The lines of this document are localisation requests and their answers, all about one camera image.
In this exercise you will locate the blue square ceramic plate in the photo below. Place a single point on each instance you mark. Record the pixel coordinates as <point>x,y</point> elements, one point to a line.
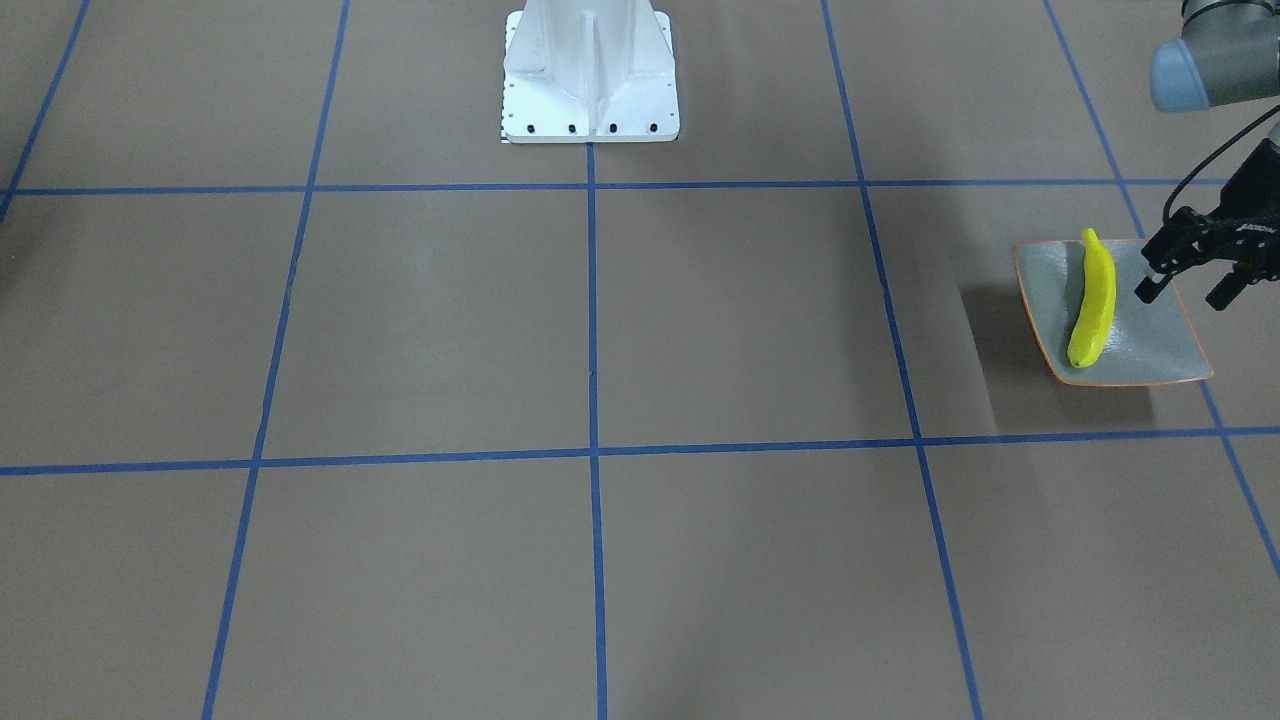
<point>1150,345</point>

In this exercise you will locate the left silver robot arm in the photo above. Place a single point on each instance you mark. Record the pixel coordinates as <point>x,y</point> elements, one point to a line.
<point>1227,52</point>

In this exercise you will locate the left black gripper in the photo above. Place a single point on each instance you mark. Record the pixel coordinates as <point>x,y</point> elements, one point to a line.
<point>1247,231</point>

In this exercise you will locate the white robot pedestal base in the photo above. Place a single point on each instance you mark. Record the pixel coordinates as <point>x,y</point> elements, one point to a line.
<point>589,72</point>

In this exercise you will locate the brown paper table mat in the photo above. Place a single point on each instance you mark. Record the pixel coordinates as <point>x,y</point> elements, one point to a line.
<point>320,402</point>

